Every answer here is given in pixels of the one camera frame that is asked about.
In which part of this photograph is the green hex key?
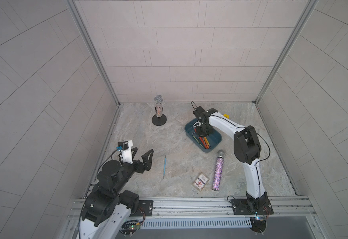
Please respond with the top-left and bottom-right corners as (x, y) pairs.
(192, 134), (202, 146)

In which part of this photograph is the small card packet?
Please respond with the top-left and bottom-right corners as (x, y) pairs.
(192, 172), (209, 191)

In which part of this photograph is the teal storage box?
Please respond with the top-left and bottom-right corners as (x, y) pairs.
(184, 119), (222, 153)

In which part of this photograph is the blue hex key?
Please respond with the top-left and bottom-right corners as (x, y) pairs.
(162, 154), (167, 179)

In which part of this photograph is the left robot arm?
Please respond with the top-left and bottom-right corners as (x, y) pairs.
(77, 146), (154, 239)

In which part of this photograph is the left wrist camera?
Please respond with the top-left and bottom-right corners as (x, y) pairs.
(117, 140), (133, 164)

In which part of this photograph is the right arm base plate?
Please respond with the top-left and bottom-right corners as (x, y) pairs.
(230, 195), (274, 217)

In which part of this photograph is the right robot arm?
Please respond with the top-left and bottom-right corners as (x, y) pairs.
(193, 106), (268, 213)

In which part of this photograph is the right controller board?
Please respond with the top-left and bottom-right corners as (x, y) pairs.
(250, 217), (267, 234)

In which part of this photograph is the orange hex key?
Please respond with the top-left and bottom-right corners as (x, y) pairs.
(200, 137), (210, 149)

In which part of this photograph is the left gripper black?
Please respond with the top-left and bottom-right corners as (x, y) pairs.
(112, 146), (154, 194)

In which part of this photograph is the left controller board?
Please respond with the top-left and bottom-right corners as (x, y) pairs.
(119, 220), (143, 237)

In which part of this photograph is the purple glitter microphone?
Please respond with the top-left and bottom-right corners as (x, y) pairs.
(212, 150), (225, 191)

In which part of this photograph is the aluminium front rail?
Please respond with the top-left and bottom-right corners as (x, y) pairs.
(67, 195), (318, 222)

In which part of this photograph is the controller board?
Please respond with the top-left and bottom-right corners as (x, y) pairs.
(250, 217), (267, 234)
(119, 220), (143, 237)

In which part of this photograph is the microphone on black stand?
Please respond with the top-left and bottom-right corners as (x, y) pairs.
(152, 95), (167, 126)

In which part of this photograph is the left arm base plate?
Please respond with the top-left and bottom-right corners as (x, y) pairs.
(131, 200), (154, 217)

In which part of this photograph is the red hex key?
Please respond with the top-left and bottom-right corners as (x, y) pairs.
(194, 128), (208, 149)

